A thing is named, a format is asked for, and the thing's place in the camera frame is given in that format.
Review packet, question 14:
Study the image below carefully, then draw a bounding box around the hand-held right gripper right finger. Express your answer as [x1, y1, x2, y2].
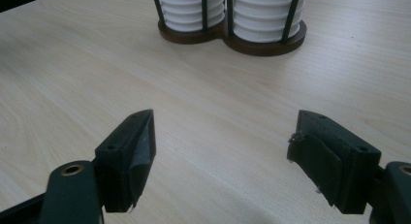
[286, 110, 383, 215]

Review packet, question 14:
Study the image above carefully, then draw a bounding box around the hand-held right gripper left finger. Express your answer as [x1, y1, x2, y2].
[94, 109, 157, 214]

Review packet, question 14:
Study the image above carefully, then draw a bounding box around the black wire cup holder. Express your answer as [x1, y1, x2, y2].
[150, 0, 308, 57]

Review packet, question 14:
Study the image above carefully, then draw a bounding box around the tall stack of cups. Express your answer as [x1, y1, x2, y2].
[232, 0, 309, 44]

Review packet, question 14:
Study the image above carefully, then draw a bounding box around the short stack of cups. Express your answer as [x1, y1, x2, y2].
[158, 0, 226, 33]

